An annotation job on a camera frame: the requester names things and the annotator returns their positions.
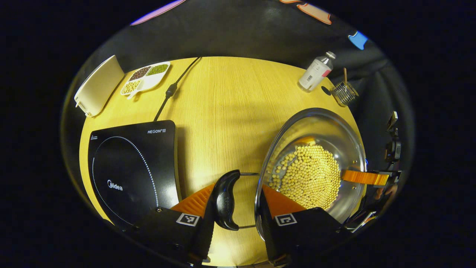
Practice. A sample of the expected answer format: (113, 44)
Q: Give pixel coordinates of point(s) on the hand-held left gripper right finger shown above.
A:
(269, 234)

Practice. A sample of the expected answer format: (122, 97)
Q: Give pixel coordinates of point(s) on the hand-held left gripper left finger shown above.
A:
(200, 238)

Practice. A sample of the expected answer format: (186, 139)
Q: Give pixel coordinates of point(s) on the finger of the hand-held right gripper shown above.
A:
(364, 177)

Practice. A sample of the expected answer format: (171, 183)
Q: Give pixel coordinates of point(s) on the heap of yellow soybeans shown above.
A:
(312, 175)

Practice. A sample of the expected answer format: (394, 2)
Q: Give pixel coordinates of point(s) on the black induction cooktop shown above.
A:
(126, 163)

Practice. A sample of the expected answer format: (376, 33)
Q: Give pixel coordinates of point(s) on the clear glass holder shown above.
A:
(345, 95)

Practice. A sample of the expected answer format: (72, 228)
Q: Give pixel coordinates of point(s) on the small black disc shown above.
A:
(326, 91)

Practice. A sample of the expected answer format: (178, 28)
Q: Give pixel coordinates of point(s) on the wooden stick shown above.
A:
(345, 74)

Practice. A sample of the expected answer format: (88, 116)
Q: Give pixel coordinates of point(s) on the clear plastic bottle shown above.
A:
(315, 72)

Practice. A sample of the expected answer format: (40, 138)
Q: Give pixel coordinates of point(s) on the white divided dish of beans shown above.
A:
(148, 80)

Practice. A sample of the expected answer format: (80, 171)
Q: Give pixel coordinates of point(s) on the white toaster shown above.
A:
(98, 85)

